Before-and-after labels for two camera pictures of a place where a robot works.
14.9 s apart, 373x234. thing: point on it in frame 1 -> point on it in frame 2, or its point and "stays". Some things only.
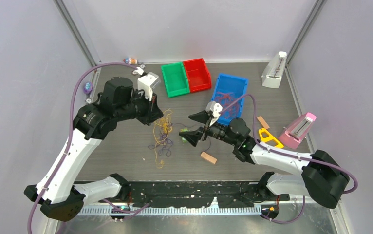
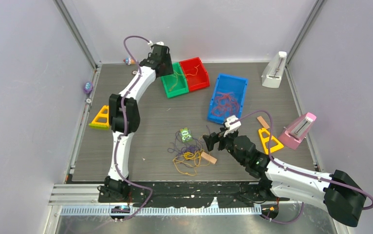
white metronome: [271, 75] stays
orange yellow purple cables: [162, 127] -> [189, 154]
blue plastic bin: [228, 89] stays
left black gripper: [153, 111] -> [169, 70]
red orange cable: [229, 105] stays
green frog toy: [184, 129] stays
